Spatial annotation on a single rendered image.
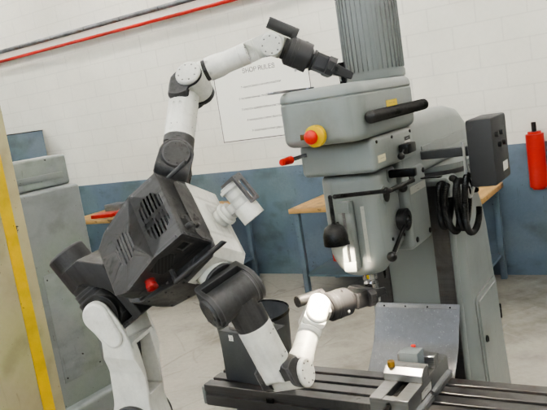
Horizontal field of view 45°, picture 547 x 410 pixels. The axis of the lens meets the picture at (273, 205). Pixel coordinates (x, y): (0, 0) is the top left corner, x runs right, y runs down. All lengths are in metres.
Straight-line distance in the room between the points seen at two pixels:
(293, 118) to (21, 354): 1.88
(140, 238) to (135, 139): 6.63
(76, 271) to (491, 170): 1.26
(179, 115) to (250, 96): 5.28
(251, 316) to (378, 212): 0.54
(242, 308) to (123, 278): 0.32
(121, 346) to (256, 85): 5.47
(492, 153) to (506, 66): 4.08
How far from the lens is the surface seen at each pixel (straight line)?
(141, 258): 1.66
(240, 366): 2.40
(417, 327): 2.48
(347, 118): 1.79
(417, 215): 2.16
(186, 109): 1.94
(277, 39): 1.95
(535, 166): 6.04
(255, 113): 7.16
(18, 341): 3.23
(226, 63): 1.99
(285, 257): 7.30
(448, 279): 2.42
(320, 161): 1.94
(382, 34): 2.17
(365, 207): 1.95
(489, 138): 2.10
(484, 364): 2.58
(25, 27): 9.52
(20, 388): 3.27
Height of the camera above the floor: 1.86
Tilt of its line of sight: 9 degrees down
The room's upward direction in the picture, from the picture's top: 9 degrees counter-clockwise
